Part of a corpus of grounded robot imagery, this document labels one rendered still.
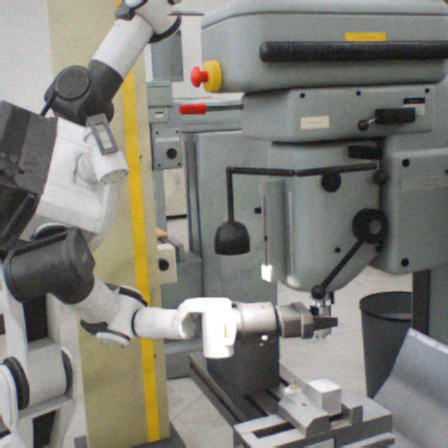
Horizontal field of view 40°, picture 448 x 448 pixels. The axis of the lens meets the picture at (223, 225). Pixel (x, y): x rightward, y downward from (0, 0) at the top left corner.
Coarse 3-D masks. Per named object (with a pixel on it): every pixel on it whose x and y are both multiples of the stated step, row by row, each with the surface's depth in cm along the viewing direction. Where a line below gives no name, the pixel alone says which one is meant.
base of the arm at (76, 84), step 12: (60, 72) 138; (72, 72) 136; (84, 72) 136; (60, 84) 136; (72, 84) 135; (84, 84) 135; (48, 96) 137; (60, 96) 135; (72, 96) 134; (84, 96) 135; (60, 108) 136; (72, 108) 134; (72, 120) 137; (84, 120) 138; (108, 120) 147
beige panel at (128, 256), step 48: (48, 0) 263; (96, 0) 271; (96, 48) 274; (144, 96) 285; (144, 144) 289; (144, 192) 292; (144, 240) 296; (144, 288) 300; (96, 384) 299; (144, 384) 307; (96, 432) 303; (144, 432) 312
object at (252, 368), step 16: (240, 352) 162; (256, 352) 164; (272, 352) 167; (208, 368) 183; (224, 368) 173; (240, 368) 164; (256, 368) 165; (272, 368) 168; (240, 384) 165; (256, 384) 166; (272, 384) 168
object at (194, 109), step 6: (180, 108) 126; (186, 108) 125; (192, 108) 126; (198, 108) 126; (204, 108) 127; (210, 108) 128; (216, 108) 128; (222, 108) 129; (228, 108) 129; (234, 108) 130; (240, 108) 130; (186, 114) 126; (192, 114) 127; (198, 114) 127
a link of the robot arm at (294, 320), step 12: (264, 312) 130; (276, 312) 132; (288, 312) 132; (300, 312) 131; (264, 324) 129; (276, 324) 130; (288, 324) 129; (300, 324) 130; (312, 324) 128; (264, 336) 129; (288, 336) 130; (300, 336) 131; (312, 336) 129
